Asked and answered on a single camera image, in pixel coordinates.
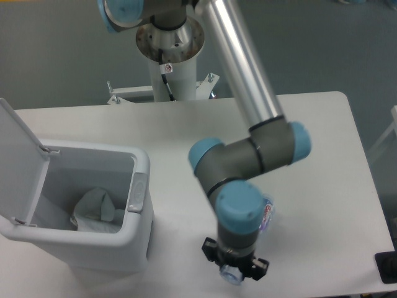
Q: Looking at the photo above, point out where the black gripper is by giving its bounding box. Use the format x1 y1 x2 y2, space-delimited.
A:
202 237 269 281

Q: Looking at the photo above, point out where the clear plastic water bottle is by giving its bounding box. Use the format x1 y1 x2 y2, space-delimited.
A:
225 194 275 286

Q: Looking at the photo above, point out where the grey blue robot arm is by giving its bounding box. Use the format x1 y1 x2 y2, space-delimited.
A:
97 1 311 284

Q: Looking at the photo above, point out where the crumpled trash in can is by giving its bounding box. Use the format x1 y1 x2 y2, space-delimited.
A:
33 186 125 234

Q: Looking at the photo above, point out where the white trash can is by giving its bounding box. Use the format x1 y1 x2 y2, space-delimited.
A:
1 140 154 273

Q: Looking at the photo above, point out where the white trash can lid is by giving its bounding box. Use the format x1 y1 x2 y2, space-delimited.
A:
1 99 50 225

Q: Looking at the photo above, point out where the black device at table edge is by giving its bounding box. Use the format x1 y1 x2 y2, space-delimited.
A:
375 251 396 284

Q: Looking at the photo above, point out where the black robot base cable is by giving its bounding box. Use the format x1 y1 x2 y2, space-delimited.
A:
158 48 177 102

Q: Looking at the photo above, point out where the white frame at right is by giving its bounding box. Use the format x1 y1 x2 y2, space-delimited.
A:
367 106 396 166

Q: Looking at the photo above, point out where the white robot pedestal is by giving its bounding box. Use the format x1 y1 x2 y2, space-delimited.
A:
107 17 224 106

